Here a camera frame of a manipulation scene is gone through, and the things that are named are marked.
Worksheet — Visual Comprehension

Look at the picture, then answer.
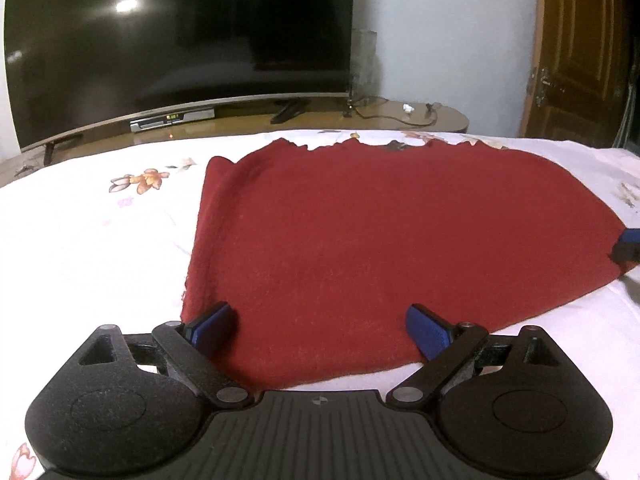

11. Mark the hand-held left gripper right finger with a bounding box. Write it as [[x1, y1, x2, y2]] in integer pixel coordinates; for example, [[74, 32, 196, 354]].
[[389, 303, 568, 407]]

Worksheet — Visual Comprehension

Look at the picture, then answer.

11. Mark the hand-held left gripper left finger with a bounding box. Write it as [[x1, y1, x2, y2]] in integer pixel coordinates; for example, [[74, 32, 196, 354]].
[[75, 301, 251, 409]]

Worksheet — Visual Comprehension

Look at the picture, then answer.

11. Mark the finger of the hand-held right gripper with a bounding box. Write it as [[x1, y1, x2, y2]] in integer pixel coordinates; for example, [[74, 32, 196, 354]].
[[607, 227, 640, 277]]

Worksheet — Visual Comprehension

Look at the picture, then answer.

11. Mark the red beaded sweater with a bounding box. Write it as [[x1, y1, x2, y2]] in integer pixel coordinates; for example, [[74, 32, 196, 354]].
[[180, 139, 632, 392]]

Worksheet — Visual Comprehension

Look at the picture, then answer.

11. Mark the white floral bed sheet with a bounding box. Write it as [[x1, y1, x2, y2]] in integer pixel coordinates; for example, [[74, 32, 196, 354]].
[[0, 129, 640, 480]]

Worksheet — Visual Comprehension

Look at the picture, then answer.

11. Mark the silver set-top box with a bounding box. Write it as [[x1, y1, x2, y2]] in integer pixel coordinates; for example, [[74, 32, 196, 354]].
[[129, 108, 216, 133]]

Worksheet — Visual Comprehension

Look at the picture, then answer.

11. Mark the brown wooden door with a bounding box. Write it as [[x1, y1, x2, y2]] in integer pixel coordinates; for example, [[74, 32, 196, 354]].
[[520, 0, 640, 149]]

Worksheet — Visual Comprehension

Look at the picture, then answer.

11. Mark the wooden television cabinet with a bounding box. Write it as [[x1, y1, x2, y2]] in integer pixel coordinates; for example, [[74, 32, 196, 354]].
[[0, 96, 471, 187]]

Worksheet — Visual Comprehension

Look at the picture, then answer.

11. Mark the clear glass vase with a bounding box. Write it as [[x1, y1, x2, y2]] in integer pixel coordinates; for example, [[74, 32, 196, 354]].
[[350, 29, 379, 99]]

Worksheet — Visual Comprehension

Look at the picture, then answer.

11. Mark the black curved television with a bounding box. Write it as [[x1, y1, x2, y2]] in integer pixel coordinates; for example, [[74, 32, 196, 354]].
[[2, 0, 356, 167]]

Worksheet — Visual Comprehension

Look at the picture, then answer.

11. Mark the metal door handle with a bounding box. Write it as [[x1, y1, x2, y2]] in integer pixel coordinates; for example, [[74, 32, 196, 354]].
[[527, 67, 569, 109]]

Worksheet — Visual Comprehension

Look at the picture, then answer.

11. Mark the black cable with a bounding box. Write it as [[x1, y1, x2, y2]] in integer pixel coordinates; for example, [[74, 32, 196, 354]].
[[344, 95, 442, 127]]

